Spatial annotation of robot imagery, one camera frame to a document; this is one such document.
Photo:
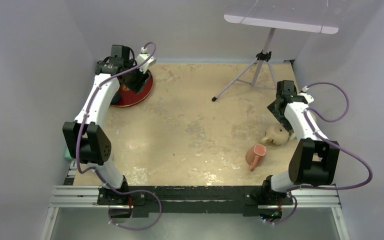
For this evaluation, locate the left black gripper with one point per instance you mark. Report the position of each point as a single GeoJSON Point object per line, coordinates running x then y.
{"type": "Point", "coordinates": [136, 86]}

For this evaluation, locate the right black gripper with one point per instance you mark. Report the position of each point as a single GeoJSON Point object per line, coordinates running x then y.
{"type": "Point", "coordinates": [284, 121]}

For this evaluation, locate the beige mug sideways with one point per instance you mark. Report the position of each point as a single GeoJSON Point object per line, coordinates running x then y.
{"type": "Point", "coordinates": [276, 135]}

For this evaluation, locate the dark blue mug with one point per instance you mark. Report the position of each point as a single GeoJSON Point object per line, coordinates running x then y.
{"type": "Point", "coordinates": [116, 99]}

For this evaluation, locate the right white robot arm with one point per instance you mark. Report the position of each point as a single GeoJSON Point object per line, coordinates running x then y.
{"type": "Point", "coordinates": [314, 161]}

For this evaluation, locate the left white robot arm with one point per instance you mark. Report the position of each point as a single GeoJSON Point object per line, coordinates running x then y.
{"type": "Point", "coordinates": [85, 138]}

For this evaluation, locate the cream upside down mug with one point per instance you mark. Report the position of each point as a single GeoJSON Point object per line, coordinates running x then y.
{"type": "Point", "coordinates": [313, 116]}

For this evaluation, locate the pink salmon mug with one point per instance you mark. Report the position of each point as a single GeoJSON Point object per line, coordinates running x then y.
{"type": "Point", "coordinates": [254, 155]}

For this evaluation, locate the round red lacquer tray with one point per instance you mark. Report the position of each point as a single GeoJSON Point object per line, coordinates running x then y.
{"type": "Point", "coordinates": [130, 99]}

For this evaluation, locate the mint green object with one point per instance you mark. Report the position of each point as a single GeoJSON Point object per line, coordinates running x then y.
{"type": "Point", "coordinates": [67, 155]}

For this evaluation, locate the white overhead light panel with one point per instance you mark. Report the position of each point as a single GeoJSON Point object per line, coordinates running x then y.
{"type": "Point", "coordinates": [313, 16]}

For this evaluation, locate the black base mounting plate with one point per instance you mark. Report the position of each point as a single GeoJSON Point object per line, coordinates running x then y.
{"type": "Point", "coordinates": [247, 200]}

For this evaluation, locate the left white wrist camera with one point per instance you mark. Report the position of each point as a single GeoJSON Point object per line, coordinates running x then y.
{"type": "Point", "coordinates": [145, 59]}

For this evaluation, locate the aluminium frame rail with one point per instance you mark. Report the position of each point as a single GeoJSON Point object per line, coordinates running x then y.
{"type": "Point", "coordinates": [68, 196]}

